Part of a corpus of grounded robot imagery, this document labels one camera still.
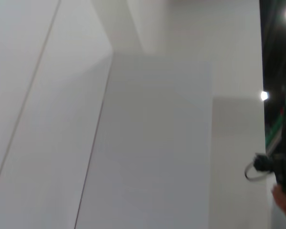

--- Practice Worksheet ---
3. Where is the control device cable loop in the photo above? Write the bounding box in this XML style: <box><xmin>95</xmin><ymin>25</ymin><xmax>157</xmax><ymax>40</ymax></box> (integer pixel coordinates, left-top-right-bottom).
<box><xmin>244</xmin><ymin>157</ymin><xmax>274</xmax><ymax>183</ymax></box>

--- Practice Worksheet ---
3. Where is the black hand-held control device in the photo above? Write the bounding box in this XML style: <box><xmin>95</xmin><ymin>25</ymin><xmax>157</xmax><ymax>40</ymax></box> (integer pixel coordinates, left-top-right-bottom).
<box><xmin>252</xmin><ymin>104</ymin><xmax>286</xmax><ymax>194</ymax></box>

